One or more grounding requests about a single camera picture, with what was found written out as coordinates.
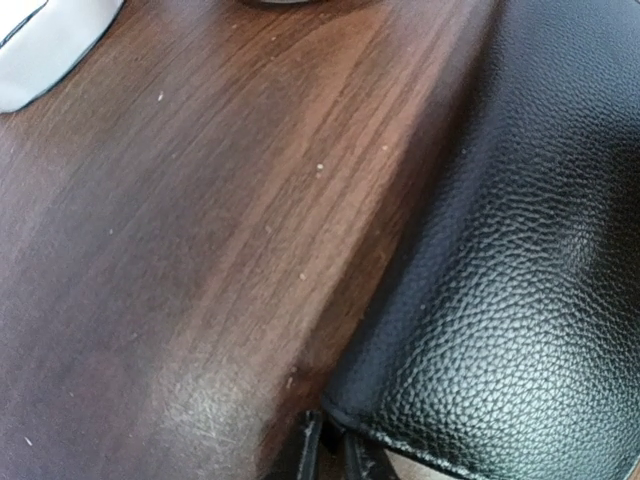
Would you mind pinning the black zip tool case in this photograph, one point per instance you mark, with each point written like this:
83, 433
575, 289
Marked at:
503, 340

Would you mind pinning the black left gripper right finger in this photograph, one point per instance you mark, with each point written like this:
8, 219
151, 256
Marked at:
365, 460

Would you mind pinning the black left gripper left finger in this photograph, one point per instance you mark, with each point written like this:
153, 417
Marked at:
300, 451

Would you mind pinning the white scalloped bowl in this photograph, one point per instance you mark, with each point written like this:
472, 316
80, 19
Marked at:
42, 41

